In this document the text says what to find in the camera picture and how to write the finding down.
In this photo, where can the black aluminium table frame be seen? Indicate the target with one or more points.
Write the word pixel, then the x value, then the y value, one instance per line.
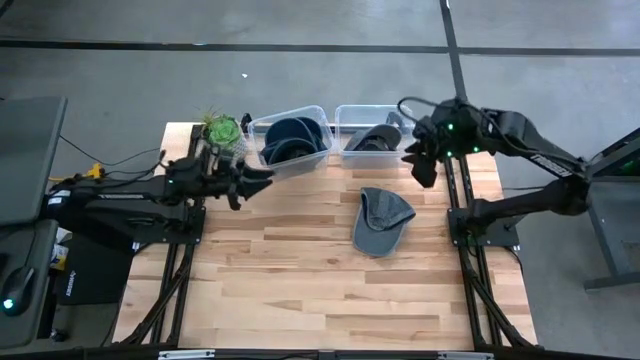
pixel 470 265

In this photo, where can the succulent in patterned pot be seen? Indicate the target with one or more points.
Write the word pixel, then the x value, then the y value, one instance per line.
pixel 223 131

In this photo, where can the grey flat monitor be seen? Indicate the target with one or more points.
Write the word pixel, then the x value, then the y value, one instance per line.
pixel 30 150

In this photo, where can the grey metal side desk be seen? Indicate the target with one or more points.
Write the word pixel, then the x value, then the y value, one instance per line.
pixel 607 240

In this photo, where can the grey desk with mouse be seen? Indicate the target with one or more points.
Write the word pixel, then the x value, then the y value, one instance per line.
pixel 20 240

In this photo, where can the clear plastic bin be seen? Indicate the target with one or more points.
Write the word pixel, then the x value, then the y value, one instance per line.
pixel 372 159
pixel 255 125

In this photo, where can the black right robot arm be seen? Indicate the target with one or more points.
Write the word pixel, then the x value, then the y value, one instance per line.
pixel 530 200

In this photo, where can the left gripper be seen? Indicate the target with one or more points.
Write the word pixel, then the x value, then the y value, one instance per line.
pixel 220 177

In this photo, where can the small white yellow box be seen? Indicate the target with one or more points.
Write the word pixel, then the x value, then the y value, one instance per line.
pixel 60 250

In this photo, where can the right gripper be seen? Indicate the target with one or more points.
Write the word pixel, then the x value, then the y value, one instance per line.
pixel 435 140

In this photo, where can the black computer mouse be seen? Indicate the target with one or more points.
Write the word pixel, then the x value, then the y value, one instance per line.
pixel 17 290

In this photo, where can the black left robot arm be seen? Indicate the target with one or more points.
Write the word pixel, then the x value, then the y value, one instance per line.
pixel 125 197

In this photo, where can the silver frame bracket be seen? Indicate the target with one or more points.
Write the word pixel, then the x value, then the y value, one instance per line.
pixel 465 356
pixel 185 354

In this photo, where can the grey baseball cap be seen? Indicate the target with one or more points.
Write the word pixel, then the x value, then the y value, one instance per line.
pixel 380 220
pixel 380 134

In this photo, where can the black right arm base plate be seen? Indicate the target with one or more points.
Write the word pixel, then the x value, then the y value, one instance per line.
pixel 505 235

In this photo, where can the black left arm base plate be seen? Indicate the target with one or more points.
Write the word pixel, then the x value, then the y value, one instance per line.
pixel 165 237

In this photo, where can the black Trossen case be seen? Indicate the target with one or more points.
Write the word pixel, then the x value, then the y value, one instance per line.
pixel 95 270

